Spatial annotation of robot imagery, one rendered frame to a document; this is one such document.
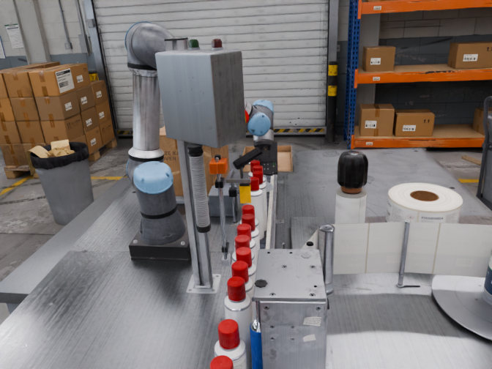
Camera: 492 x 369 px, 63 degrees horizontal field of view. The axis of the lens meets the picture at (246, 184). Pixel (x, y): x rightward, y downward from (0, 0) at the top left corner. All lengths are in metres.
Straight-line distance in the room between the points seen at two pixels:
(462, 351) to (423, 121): 4.09
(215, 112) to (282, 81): 4.55
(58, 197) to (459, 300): 3.06
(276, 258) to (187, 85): 0.40
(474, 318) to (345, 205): 0.40
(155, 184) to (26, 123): 3.74
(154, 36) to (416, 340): 0.98
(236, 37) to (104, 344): 4.65
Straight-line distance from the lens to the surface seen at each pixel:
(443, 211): 1.20
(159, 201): 1.24
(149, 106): 1.30
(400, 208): 1.21
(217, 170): 1.03
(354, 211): 1.15
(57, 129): 4.70
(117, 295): 1.22
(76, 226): 1.67
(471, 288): 1.15
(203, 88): 0.82
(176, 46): 0.95
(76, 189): 3.55
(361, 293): 1.08
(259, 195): 1.20
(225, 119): 0.83
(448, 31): 5.65
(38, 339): 1.17
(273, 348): 0.69
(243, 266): 0.80
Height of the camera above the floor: 1.53
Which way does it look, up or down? 23 degrees down
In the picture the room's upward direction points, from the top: 3 degrees counter-clockwise
